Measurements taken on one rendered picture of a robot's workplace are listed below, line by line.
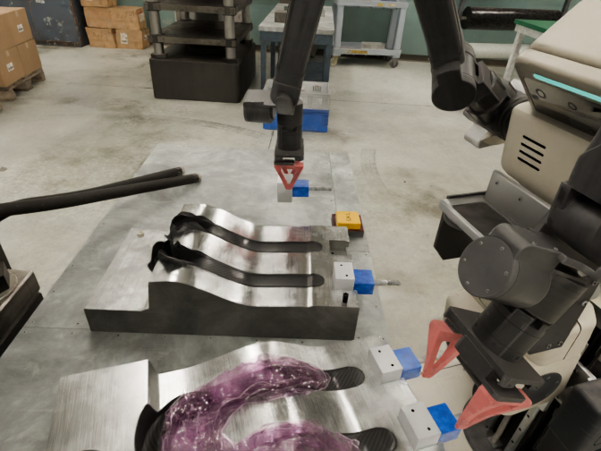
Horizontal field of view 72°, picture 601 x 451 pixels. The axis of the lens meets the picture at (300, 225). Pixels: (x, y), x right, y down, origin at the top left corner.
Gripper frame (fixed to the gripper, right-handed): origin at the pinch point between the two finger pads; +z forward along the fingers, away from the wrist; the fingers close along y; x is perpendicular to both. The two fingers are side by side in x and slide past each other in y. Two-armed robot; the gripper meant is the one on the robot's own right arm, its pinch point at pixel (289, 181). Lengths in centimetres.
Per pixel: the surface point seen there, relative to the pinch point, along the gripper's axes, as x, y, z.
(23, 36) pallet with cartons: -294, -381, 38
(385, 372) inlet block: 17, 49, 7
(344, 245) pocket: 13.0, 15.6, 7.5
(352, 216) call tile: 16.8, -2.7, 11.5
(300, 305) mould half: 3.3, 35.8, 6.2
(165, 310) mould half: -21.0, 36.2, 8.0
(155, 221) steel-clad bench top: -35.5, -1.5, 13.9
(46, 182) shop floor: -171, -161, 91
